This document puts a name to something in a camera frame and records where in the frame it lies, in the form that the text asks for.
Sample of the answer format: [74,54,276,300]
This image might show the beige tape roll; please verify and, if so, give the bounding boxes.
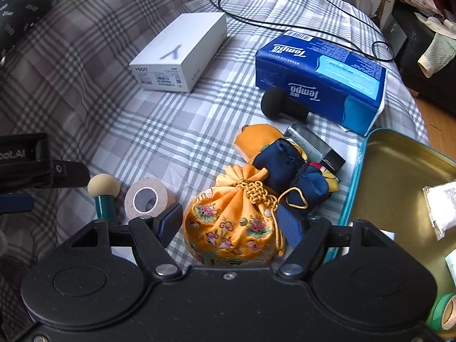
[125,178,177,219]

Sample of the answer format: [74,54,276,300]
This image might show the silver and black box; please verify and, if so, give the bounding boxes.
[284,121,346,179]

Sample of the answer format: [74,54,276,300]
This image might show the navy colourful bag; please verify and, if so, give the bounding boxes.
[233,123,341,218]

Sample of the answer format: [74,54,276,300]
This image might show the black mushroom makeup sponge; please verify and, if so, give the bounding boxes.
[261,88,310,122]

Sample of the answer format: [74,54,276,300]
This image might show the orange embroidered drawstring pouch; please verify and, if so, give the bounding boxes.
[182,164,286,267]

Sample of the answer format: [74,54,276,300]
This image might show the clear plastic white packet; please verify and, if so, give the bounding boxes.
[423,182,456,241]

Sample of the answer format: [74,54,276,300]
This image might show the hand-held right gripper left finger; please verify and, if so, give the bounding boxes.
[66,201,183,280]

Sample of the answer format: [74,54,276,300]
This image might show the white phone box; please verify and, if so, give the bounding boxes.
[129,12,227,94]

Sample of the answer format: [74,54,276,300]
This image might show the green knit garment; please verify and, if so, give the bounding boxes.
[418,34,456,77]

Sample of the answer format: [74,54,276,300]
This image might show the dark printed cloth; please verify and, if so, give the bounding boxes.
[0,0,67,68]

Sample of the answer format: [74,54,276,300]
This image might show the teal tin tray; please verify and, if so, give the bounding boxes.
[337,128,456,339]

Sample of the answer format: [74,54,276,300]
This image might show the grey metal cabinet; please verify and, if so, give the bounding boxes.
[380,11,408,59]

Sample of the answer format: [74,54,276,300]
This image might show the green-handled mushroom makeup sponge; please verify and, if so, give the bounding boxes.
[87,173,121,225]

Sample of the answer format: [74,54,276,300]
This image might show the black sofa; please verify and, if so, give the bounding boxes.
[395,11,456,97]

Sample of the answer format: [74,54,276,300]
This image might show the black cable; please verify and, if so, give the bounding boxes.
[207,0,395,61]

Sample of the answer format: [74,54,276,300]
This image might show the grey plaid blanket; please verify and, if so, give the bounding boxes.
[0,0,431,328]

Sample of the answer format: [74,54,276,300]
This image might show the green tape roll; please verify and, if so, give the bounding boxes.
[426,292,456,333]

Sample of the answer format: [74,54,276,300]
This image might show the blue face mask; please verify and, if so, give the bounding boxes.
[445,249,456,278]

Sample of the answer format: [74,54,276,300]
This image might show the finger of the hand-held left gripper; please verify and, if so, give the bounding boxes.
[53,161,91,188]
[0,194,35,215]

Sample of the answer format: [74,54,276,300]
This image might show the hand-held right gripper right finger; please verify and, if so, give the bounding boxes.
[276,202,392,280]

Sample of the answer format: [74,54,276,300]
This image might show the cream cloth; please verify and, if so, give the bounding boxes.
[422,16,456,33]

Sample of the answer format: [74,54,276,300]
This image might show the blue tissue pack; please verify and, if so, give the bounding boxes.
[255,30,387,137]

